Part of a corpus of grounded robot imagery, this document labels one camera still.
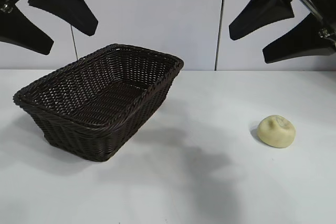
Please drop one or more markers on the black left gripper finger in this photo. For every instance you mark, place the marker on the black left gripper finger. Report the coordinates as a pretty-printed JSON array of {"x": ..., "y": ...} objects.
[
  {"x": 65, "y": 6},
  {"x": 26, "y": 33}
]

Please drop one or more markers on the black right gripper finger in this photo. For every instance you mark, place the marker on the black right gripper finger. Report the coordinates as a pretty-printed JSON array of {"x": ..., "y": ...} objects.
[
  {"x": 262, "y": 9},
  {"x": 307, "y": 40}
]

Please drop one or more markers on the dark brown woven basket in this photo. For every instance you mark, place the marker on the dark brown woven basket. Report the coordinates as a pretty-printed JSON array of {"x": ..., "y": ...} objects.
[{"x": 105, "y": 90}]

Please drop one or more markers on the pale yellow egg yolk pastry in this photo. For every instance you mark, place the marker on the pale yellow egg yolk pastry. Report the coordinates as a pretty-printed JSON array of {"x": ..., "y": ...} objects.
[{"x": 275, "y": 133}]

